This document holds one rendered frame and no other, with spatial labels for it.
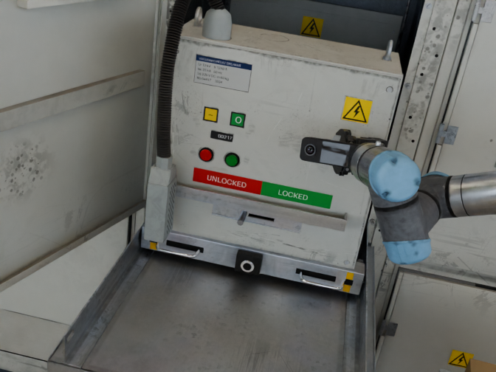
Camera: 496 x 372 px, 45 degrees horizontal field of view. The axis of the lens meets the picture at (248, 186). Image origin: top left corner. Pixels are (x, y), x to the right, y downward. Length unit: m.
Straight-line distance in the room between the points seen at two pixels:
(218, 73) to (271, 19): 0.88
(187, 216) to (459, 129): 0.69
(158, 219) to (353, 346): 0.50
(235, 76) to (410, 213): 0.49
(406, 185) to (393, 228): 0.08
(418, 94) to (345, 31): 0.65
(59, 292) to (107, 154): 0.63
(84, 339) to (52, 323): 0.87
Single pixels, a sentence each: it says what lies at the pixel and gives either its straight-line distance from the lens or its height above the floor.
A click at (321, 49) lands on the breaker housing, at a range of 1.37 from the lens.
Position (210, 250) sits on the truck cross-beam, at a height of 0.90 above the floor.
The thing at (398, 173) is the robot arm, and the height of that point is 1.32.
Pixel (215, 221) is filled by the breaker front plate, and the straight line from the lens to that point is 1.43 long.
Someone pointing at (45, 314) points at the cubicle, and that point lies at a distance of 2.13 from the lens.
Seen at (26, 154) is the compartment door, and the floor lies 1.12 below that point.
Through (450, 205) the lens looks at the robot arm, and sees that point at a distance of 1.11.
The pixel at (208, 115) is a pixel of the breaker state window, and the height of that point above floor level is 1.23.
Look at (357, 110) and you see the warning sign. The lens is 1.28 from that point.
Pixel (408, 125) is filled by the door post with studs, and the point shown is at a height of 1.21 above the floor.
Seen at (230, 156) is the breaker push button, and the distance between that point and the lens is 1.34.
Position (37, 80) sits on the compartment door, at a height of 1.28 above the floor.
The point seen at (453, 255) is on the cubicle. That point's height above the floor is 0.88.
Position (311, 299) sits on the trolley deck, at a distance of 1.45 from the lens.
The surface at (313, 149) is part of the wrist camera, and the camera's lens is 1.14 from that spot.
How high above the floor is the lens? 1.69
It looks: 26 degrees down
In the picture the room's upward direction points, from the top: 9 degrees clockwise
